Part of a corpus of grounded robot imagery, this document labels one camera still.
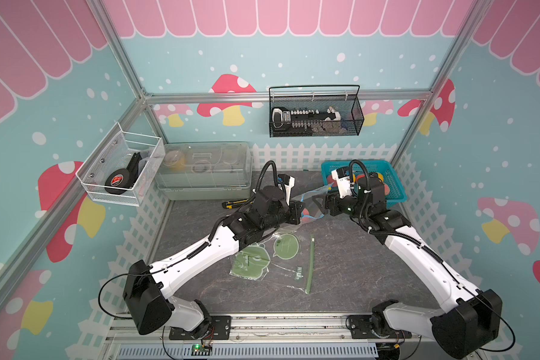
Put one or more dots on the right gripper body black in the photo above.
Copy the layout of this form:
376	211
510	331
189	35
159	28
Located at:
347	205

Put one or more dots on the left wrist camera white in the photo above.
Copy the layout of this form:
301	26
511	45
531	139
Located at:
288	183

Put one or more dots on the teal plastic basket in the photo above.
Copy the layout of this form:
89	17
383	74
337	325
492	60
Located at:
396	194

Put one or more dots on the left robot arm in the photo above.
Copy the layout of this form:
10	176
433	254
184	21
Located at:
150	289

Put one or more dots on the yellow black utility knife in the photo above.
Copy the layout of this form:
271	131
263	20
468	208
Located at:
235	204

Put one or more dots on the black tape roll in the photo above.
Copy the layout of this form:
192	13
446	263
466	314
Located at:
124	179

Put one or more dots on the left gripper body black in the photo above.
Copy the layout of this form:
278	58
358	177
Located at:
292	218

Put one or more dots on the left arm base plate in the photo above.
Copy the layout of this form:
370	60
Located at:
212	328

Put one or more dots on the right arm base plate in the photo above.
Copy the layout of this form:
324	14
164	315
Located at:
372	326

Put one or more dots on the clear blue zip-top bag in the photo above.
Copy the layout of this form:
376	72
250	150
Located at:
314	203

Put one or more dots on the small green circuit board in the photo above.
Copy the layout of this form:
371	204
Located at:
201	350

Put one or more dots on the clear acrylic wall bin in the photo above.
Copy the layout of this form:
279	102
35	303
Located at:
115	153

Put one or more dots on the black wire mesh basket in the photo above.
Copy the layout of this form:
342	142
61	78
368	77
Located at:
344	98

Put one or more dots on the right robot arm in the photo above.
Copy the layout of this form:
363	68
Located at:
467	318

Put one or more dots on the white black items in basket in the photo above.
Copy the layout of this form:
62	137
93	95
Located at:
305	122

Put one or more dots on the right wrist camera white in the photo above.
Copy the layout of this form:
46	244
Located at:
343	181

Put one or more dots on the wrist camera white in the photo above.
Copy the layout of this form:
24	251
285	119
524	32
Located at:
288	183
343	181

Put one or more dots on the green zipper bag with coasters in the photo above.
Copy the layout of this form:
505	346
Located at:
286	258

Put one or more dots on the translucent green storage box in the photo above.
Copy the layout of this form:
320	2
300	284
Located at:
206	171

